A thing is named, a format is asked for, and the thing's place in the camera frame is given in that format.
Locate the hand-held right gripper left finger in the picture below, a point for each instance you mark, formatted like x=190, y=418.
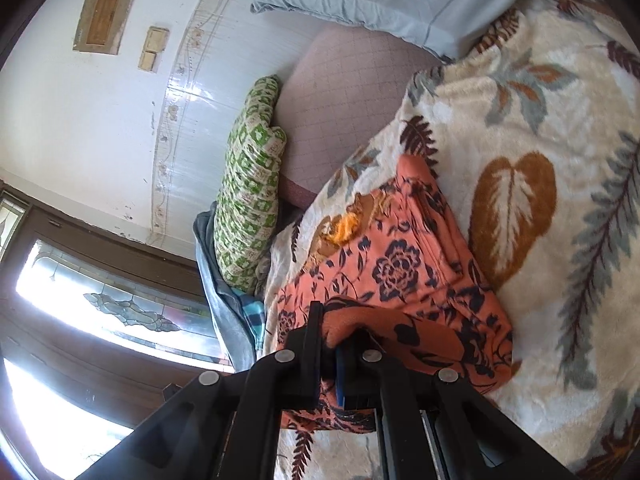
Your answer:
x=312, y=350

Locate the small beige wall switch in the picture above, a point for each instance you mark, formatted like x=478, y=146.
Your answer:
x=149, y=60

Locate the pink quilted mattress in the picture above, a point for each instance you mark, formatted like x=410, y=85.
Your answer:
x=340, y=110

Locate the wooden door with stained glass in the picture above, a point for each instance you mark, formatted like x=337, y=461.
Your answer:
x=100, y=230

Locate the orange floral shirt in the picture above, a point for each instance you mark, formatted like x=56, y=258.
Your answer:
x=400, y=270

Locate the blue denim cloth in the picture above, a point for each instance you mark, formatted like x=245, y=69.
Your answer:
x=220, y=305

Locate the large beige wall switch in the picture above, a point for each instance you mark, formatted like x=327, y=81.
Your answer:
x=157, y=39

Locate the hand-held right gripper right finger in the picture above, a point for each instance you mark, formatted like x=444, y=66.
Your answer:
x=341, y=380

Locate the teal striped cloth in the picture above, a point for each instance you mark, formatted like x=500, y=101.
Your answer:
x=252, y=317

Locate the green checked pillow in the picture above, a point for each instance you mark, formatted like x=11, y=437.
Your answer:
x=250, y=185

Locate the cream leaf-print blanket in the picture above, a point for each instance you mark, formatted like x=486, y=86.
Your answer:
x=465, y=125

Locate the brown recessed wall panel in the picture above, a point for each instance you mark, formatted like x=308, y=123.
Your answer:
x=105, y=15

